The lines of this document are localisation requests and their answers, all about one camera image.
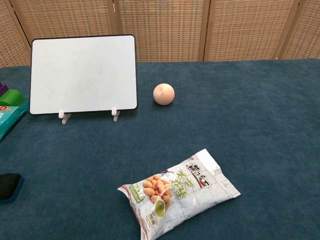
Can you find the black eraser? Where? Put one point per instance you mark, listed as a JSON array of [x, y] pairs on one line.
[[8, 186]]

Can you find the white plastic easel stand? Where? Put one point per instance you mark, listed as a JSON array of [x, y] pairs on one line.
[[114, 113]]

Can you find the white peanut snack bag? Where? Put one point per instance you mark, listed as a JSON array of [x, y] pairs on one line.
[[180, 190]]

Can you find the purple plastic object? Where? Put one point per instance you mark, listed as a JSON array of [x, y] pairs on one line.
[[3, 88]]

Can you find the woven rattan folding screen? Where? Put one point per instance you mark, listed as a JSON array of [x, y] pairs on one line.
[[175, 27]]

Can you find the peach coloured ball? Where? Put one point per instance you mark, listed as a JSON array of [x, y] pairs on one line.
[[163, 94]]

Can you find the teal wet wipes pack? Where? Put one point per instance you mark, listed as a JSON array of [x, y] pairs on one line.
[[10, 117]]

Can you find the green cylinder toy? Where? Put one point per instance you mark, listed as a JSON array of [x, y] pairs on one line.
[[11, 97]]

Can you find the dark teal tablecloth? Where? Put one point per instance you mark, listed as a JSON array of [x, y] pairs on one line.
[[225, 125]]

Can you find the white board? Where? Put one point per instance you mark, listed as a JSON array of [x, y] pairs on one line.
[[82, 75]]

